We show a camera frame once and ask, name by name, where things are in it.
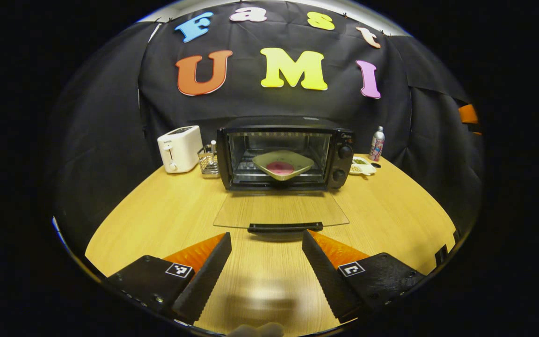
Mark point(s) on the black electric oven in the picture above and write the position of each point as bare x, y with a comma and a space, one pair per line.
343, 159

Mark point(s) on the small white dish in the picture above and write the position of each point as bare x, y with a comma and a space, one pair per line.
362, 167

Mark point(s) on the white toaster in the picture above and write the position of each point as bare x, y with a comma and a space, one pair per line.
180, 150

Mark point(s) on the silver spray bottle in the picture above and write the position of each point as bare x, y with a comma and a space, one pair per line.
377, 145

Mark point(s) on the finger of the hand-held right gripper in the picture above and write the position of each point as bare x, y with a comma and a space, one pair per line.
469, 114

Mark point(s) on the pink round food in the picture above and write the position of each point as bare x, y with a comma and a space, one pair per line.
280, 168

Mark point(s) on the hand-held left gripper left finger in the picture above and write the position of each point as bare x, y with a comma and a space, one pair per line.
204, 281

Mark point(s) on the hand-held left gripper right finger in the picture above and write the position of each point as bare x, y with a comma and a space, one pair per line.
325, 281

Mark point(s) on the cream square plate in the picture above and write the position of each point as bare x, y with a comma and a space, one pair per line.
288, 157

